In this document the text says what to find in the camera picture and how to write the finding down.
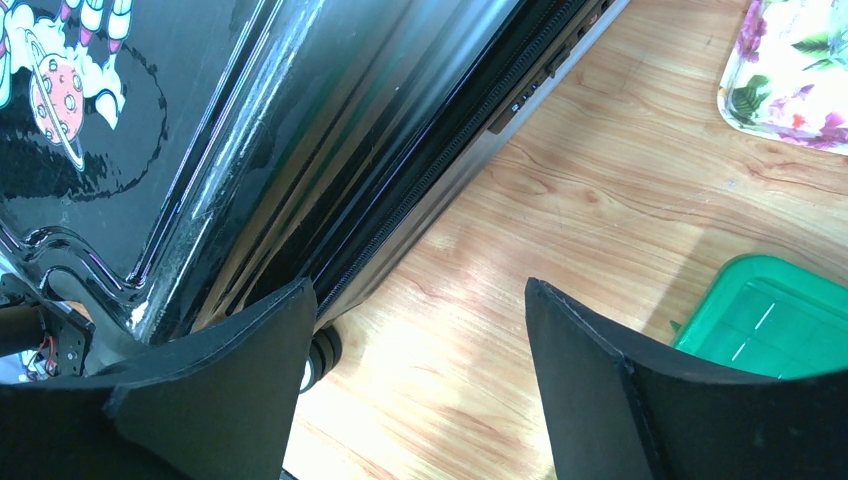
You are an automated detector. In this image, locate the green plastic tray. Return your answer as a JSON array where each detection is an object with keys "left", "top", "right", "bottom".
[{"left": 672, "top": 254, "right": 847, "bottom": 379}]

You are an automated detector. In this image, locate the floral placemat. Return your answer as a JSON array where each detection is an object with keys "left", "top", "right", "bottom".
[{"left": 717, "top": 0, "right": 847, "bottom": 155}]

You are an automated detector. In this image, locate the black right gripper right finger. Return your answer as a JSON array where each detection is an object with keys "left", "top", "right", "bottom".
[{"left": 524, "top": 278, "right": 847, "bottom": 479}]

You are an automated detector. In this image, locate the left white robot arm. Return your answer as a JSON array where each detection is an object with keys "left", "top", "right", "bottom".
[{"left": 1, "top": 273, "right": 94, "bottom": 383}]

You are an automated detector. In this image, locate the astronaut print suitcase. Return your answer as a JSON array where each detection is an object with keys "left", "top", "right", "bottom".
[{"left": 1, "top": 1, "right": 624, "bottom": 389}]

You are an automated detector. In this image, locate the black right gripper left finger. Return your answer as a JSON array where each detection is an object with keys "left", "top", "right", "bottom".
[{"left": 1, "top": 279, "right": 317, "bottom": 479}]

